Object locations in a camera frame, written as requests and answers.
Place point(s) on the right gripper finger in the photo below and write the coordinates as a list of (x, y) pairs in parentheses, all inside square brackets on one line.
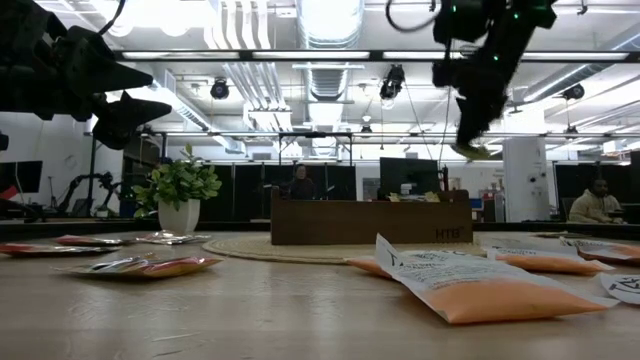
[(490, 120), (466, 125)]

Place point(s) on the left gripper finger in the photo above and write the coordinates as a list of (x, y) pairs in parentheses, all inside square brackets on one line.
[(95, 70), (120, 120)]

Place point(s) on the green tea bag packet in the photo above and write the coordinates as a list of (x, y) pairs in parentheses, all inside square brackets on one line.
[(431, 197), (472, 151), (550, 234), (395, 197)]

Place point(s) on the red orange tea bag packet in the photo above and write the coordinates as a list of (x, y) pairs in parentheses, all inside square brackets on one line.
[(170, 238), (90, 240), (150, 267), (45, 249)]

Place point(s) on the brown wooden tea box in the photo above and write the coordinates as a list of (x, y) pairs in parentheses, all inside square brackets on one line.
[(360, 222)]

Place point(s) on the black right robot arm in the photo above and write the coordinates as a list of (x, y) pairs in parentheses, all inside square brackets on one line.
[(542, 12)]

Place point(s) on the black background robot arm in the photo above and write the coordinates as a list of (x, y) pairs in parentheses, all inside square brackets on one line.
[(82, 178)]

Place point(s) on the white square column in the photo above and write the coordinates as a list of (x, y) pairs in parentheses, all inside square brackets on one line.
[(525, 170)]

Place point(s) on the black computer monitor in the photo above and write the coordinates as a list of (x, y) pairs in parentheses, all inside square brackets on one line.
[(22, 176), (407, 175)]

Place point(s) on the black ceiling spotlight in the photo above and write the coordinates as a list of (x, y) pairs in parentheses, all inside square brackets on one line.
[(392, 82), (220, 90), (574, 92)]

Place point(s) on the green plant in white pot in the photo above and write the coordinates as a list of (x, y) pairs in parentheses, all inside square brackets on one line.
[(178, 215)]

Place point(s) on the black partition panel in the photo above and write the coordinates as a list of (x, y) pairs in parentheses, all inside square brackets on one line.
[(590, 170), (240, 190)]

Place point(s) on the black overhead light bar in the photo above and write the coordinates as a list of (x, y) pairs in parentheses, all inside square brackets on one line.
[(375, 55)]

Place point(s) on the person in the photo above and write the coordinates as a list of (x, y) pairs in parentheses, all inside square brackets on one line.
[(595, 207), (301, 187)]

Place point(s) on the round woven straw placemat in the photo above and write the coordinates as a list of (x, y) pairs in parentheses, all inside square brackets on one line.
[(300, 252)]

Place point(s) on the black aluminium rig frame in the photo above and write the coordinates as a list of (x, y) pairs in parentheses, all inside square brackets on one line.
[(75, 227)]

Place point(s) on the silver ventilation duct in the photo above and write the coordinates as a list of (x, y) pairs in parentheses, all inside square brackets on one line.
[(330, 25)]

